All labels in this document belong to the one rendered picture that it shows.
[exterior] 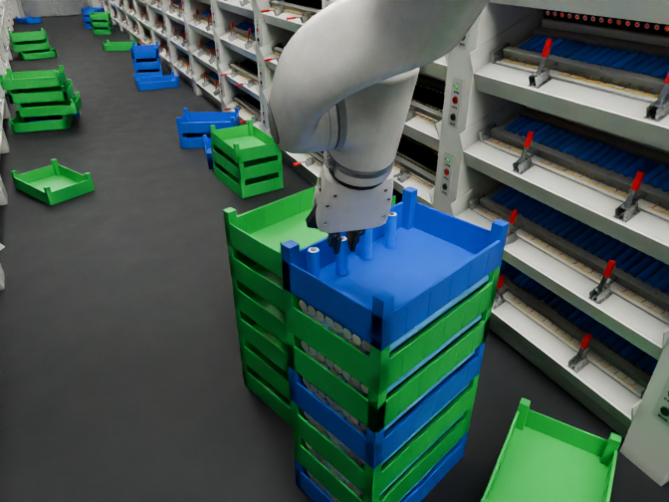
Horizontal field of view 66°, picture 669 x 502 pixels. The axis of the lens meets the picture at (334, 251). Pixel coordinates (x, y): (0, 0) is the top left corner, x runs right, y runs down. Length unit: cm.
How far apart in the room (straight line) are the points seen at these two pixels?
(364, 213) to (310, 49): 28
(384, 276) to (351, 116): 34
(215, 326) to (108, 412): 37
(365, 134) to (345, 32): 14
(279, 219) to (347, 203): 50
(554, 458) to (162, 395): 89
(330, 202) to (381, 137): 13
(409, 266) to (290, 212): 41
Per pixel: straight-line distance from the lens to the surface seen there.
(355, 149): 58
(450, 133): 141
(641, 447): 129
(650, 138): 107
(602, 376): 132
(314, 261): 77
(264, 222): 113
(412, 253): 89
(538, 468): 123
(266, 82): 259
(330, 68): 47
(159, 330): 155
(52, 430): 138
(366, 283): 80
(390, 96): 54
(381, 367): 71
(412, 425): 89
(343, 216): 69
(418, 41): 44
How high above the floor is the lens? 94
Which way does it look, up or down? 31 degrees down
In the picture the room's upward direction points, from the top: straight up
